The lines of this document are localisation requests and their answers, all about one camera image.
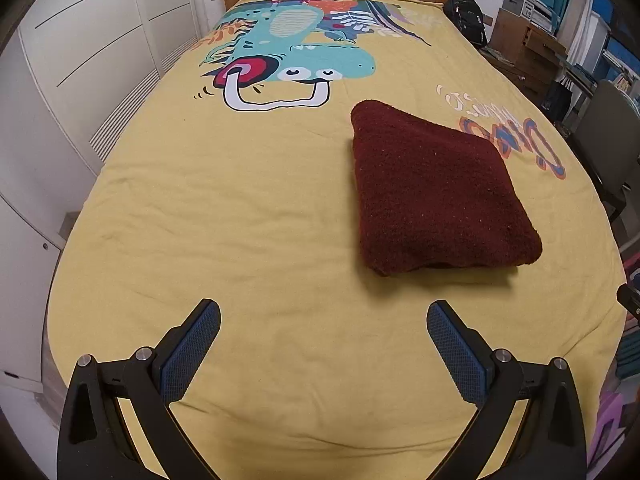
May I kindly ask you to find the grey green chair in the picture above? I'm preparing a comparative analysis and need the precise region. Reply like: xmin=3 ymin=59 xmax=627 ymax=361
xmin=567 ymin=80 xmax=639 ymax=222

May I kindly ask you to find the dark red knit sweater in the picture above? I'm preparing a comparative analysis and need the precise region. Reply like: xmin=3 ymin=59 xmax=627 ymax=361
xmin=350 ymin=100 xmax=542 ymax=275

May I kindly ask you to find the dark shopping bag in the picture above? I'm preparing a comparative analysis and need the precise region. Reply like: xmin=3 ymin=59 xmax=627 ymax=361
xmin=540 ymin=79 xmax=572 ymax=122

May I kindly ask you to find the black backpack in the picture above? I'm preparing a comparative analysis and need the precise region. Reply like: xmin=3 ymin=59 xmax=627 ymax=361
xmin=442 ymin=0 xmax=488 ymax=50

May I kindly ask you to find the purple stool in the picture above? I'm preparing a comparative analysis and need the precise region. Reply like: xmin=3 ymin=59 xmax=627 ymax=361
xmin=587 ymin=392 xmax=634 ymax=468

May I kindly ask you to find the grey storage box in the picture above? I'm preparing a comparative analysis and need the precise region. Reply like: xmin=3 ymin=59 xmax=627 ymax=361
xmin=502 ymin=0 xmax=553 ymax=34

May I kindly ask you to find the wooden drawer cabinet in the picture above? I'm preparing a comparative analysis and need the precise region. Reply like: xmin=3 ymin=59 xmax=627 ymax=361
xmin=480 ymin=9 xmax=566 ymax=106

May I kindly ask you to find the yellow dinosaur print bedspread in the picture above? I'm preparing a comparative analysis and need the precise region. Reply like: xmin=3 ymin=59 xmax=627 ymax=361
xmin=49 ymin=0 xmax=625 ymax=479

